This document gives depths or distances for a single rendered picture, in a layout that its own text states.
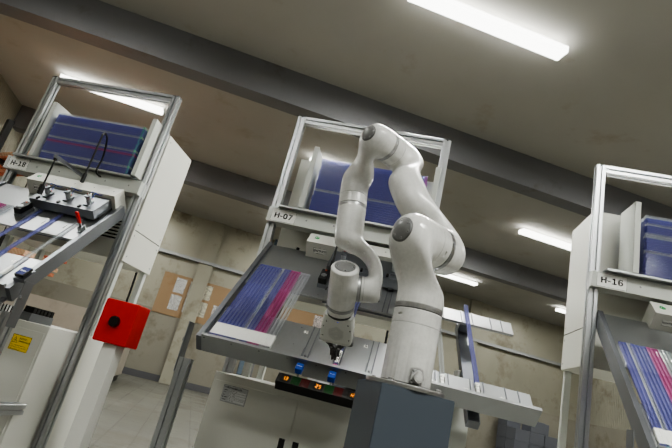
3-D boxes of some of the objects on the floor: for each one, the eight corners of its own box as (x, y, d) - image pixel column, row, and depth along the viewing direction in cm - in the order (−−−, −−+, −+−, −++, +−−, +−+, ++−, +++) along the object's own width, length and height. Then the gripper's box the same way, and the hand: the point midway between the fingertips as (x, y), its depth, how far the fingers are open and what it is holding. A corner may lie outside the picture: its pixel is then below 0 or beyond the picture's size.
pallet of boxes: (535, 474, 1127) (540, 423, 1162) (556, 482, 1062) (560, 427, 1097) (492, 464, 1109) (498, 412, 1145) (511, 470, 1044) (517, 416, 1080)
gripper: (366, 307, 159) (359, 355, 166) (319, 297, 162) (314, 344, 169) (361, 322, 152) (355, 370, 160) (313, 311, 155) (308, 359, 162)
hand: (335, 352), depth 164 cm, fingers closed
